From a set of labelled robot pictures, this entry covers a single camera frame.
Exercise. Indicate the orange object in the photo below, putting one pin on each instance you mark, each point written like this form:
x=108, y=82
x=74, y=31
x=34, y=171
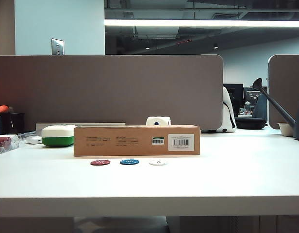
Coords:
x=1, y=109

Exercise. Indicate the blue-grey office chair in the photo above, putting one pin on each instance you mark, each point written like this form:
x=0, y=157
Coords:
x=260, y=106

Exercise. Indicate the white poker chip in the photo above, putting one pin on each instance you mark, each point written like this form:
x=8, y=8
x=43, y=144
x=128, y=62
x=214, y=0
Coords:
x=158, y=162

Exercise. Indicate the wide brown desk divider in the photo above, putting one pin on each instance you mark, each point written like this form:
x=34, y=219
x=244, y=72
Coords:
x=110, y=89

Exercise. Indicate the blue poker chip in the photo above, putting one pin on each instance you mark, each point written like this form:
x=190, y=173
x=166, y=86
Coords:
x=129, y=162

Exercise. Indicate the red ceiling sign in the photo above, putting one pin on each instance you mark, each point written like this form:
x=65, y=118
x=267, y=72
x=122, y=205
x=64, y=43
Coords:
x=184, y=41

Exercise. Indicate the red poker chip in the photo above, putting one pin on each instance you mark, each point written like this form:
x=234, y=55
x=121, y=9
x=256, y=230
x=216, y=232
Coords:
x=100, y=162

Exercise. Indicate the white and green container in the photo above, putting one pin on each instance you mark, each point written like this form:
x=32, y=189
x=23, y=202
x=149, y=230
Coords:
x=57, y=136

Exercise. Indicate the white paper bowl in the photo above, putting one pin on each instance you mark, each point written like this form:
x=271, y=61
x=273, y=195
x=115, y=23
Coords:
x=286, y=129

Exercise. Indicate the brown cardboard rectangular box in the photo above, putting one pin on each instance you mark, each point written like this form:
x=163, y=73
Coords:
x=120, y=140

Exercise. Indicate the white die blue dots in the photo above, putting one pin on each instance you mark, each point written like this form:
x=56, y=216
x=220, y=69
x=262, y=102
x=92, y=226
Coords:
x=154, y=121

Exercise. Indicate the long ceiling light strip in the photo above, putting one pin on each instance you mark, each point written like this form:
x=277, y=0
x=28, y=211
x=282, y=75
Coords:
x=203, y=22

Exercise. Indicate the narrow brown desk divider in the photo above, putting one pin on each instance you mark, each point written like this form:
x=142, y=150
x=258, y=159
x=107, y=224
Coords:
x=287, y=85

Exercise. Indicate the black cup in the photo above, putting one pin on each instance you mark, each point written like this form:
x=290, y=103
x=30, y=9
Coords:
x=11, y=122

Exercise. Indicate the metal wall switch plate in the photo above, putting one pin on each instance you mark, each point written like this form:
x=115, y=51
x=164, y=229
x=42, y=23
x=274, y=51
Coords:
x=57, y=46

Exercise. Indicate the clear box of chips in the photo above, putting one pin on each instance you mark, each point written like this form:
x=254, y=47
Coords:
x=5, y=143

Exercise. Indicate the small white earbud case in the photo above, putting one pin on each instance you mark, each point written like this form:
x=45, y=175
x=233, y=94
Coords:
x=34, y=140

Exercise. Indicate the black round case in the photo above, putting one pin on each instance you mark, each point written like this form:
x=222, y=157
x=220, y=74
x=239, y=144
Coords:
x=250, y=123

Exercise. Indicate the white and black plush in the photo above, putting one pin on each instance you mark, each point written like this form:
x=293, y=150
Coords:
x=228, y=116

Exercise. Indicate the black computer monitor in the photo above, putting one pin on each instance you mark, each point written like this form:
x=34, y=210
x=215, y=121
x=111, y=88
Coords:
x=237, y=94

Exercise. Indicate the black ceiling spotlight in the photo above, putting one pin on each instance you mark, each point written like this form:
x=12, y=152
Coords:
x=215, y=45

